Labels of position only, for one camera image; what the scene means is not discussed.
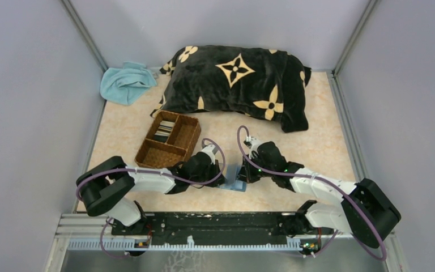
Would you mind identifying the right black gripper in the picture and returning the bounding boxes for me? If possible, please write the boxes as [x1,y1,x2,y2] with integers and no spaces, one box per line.
[235,152,275,184]

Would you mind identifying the teal leather card holder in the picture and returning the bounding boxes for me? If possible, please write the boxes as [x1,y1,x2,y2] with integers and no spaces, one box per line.
[219,164,247,192]

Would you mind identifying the woven brown divided basket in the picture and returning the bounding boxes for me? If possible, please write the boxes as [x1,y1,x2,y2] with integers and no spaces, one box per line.
[134,110,201,168]

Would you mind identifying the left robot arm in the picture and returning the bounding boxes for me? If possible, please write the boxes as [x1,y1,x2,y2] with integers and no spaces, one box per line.
[76,151,226,235]

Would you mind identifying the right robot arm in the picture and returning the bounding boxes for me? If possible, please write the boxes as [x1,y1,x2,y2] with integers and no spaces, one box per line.
[242,137,402,248]

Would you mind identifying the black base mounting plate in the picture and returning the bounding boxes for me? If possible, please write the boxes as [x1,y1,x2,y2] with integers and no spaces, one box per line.
[111,212,335,247]

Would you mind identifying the black pillow with tan flowers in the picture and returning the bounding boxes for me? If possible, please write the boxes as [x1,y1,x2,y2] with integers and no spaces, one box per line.
[151,45,312,133]

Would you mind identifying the light blue cloth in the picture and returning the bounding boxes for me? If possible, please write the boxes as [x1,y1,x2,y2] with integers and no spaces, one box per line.
[100,62,157,106]

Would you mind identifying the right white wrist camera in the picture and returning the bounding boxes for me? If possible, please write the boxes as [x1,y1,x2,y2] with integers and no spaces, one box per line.
[244,136,262,159]

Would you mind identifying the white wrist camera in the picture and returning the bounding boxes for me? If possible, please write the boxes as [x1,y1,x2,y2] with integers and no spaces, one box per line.
[201,144,218,164]
[244,136,262,159]

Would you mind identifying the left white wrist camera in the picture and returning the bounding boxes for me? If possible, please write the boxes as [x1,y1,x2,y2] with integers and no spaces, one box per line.
[201,144,218,164]

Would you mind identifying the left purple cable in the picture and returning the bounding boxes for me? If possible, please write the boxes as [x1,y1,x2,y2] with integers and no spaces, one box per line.
[75,138,227,260]

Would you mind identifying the purple cable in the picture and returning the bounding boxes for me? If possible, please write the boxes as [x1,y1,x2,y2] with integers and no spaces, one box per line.
[75,138,227,260]
[237,125,388,261]

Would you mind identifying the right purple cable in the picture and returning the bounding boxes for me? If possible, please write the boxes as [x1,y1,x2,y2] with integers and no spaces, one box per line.
[237,125,388,261]

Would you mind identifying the aluminium front rail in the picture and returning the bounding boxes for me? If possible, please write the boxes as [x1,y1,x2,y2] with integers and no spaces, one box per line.
[55,212,395,252]

